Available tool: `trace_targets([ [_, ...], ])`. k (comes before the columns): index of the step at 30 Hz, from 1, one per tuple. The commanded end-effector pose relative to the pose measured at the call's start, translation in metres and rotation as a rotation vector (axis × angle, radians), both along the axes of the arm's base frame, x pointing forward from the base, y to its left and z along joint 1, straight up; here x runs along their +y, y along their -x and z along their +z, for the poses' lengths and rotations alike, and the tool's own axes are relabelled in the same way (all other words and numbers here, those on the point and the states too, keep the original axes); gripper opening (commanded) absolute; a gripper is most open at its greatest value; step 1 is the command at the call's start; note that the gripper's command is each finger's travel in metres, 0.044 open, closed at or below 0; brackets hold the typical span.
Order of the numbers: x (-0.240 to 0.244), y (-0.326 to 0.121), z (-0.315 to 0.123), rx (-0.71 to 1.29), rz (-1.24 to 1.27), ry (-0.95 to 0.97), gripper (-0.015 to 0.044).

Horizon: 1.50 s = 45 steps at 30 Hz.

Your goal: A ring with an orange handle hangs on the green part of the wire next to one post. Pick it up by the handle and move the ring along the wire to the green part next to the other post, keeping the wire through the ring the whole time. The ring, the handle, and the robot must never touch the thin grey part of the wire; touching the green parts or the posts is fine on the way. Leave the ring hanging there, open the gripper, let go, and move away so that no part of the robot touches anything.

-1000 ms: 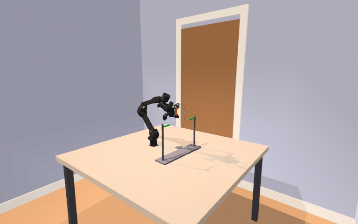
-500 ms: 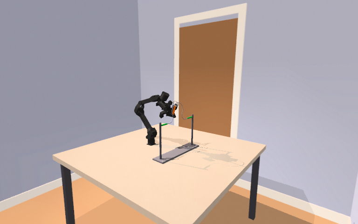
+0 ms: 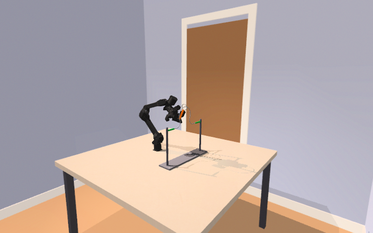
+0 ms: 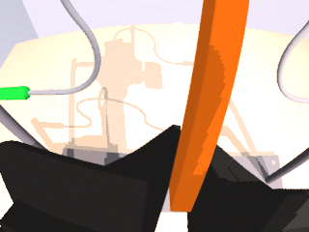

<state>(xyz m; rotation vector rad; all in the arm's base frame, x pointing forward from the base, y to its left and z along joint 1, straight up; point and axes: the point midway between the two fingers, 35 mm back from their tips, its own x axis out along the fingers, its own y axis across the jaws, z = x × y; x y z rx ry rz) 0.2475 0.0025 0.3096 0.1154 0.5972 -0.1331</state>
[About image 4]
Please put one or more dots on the orange handle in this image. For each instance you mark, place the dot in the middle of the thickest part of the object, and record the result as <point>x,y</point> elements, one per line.
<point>214,71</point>

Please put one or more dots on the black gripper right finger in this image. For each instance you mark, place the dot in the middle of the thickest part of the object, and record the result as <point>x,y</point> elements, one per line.
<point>231,199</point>

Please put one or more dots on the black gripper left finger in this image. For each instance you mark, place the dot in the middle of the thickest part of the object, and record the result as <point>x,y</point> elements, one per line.
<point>127,195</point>

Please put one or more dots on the grey wire stand with two posts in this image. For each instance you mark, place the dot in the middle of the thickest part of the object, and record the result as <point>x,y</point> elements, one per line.
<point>263,167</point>

